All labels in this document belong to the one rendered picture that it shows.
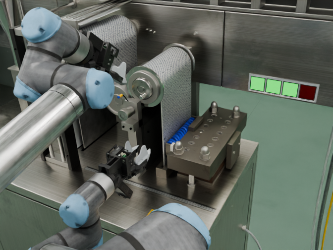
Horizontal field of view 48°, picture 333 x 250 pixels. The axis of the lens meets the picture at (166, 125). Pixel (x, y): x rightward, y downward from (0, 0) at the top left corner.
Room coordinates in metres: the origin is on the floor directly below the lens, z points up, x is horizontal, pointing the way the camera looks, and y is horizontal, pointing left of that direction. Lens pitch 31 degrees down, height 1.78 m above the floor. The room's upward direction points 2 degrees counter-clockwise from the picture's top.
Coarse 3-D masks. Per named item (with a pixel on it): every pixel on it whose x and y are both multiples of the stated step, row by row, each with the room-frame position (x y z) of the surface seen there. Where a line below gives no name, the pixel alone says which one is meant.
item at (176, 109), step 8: (184, 88) 1.27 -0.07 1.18; (168, 96) 1.16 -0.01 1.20; (176, 96) 1.22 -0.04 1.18; (184, 96) 1.27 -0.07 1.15; (168, 104) 1.16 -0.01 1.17; (176, 104) 1.21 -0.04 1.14; (184, 104) 1.27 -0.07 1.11; (168, 112) 1.16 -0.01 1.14; (176, 112) 1.21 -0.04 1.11; (184, 112) 1.27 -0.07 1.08; (168, 120) 1.16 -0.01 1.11; (176, 120) 1.21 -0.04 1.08; (184, 120) 1.27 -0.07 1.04; (168, 128) 1.16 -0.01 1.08; (176, 128) 1.21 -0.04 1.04; (168, 136) 1.15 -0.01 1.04
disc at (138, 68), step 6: (138, 66) 1.15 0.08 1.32; (144, 66) 1.14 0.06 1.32; (132, 72) 1.17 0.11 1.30; (150, 72) 1.13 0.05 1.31; (126, 78) 1.18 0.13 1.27; (156, 78) 1.12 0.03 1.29; (126, 84) 1.18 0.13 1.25; (162, 84) 1.11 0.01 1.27; (162, 90) 1.11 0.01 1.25; (132, 96) 1.17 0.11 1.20; (162, 96) 1.11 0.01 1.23; (156, 102) 1.12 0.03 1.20
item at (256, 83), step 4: (252, 80) 1.29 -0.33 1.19; (256, 80) 1.28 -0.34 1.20; (260, 80) 1.27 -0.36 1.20; (264, 80) 1.27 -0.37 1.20; (252, 84) 1.29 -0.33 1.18; (256, 84) 1.28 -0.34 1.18; (260, 84) 1.27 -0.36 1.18; (252, 88) 1.29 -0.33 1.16; (256, 88) 1.28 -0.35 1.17; (260, 88) 1.27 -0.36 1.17
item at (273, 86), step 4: (268, 80) 1.26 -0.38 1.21; (272, 80) 1.25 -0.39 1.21; (268, 84) 1.26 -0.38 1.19; (272, 84) 1.25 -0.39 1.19; (276, 84) 1.24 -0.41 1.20; (280, 84) 1.24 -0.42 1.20; (268, 88) 1.26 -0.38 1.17; (272, 88) 1.25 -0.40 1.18; (276, 88) 1.24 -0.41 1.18; (272, 92) 1.25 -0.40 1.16; (276, 92) 1.24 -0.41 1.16
